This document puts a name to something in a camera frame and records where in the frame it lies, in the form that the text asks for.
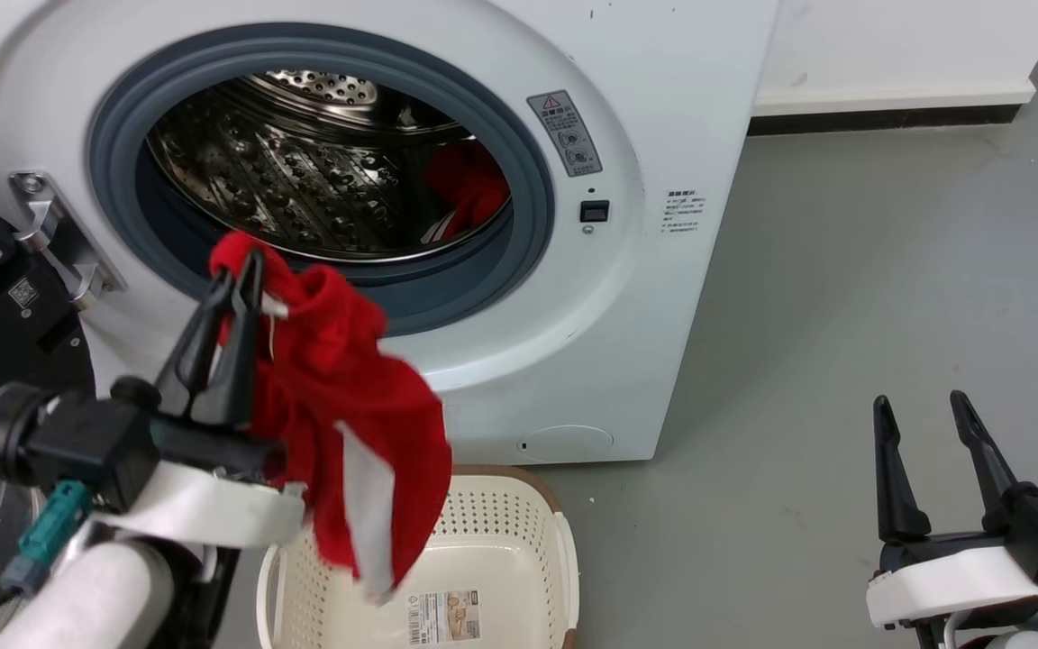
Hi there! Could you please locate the paper label with barcode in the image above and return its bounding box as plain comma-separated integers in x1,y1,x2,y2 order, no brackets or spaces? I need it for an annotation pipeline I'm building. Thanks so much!
406,590,482,646

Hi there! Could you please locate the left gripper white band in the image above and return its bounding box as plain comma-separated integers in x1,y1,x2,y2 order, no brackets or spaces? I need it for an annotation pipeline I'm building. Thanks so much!
94,249,307,552

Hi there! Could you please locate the round drain filter cover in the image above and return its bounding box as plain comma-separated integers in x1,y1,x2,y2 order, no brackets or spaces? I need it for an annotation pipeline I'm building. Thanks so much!
518,425,615,463

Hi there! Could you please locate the red garment with white patch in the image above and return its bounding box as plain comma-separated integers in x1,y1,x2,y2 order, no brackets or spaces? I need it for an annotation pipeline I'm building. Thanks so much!
209,230,453,606

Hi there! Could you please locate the teal left cable connector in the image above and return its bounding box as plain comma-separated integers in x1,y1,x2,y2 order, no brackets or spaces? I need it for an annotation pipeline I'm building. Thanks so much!
0,480,94,598

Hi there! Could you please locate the small printed text sticker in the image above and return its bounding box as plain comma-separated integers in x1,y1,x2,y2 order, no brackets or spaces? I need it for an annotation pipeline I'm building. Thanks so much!
660,188,709,236

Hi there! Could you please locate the red garment with white stripes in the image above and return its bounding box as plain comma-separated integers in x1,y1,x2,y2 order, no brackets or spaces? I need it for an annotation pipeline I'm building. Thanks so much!
422,138,512,244

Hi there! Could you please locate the cream perforated plastic laundry basket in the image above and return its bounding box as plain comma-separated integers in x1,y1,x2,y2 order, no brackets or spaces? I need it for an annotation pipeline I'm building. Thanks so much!
255,464,581,649

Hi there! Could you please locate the metal door hinge bracket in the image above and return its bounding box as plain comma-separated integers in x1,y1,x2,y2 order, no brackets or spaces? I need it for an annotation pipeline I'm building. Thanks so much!
9,170,129,313

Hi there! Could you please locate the grey warning sticker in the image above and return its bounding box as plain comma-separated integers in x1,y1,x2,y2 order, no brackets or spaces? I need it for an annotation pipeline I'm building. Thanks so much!
527,89,604,178

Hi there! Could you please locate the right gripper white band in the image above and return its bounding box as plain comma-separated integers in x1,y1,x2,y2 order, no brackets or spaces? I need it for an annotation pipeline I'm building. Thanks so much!
865,389,1038,630

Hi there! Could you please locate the perforated stainless steel drum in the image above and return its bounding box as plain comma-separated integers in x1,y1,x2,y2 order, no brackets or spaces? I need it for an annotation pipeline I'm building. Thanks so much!
146,70,513,264

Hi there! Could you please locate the grey rubber door gasket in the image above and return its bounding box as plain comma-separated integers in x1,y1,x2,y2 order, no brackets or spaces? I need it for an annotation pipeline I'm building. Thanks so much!
86,23,557,339

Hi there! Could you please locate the white and black wall baseboard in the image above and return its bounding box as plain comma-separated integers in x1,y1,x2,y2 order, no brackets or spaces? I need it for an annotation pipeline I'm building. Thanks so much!
748,79,1038,137

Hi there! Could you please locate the white front-loading washing machine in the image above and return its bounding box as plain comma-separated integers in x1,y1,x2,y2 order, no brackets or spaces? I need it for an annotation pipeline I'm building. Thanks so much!
0,0,781,467

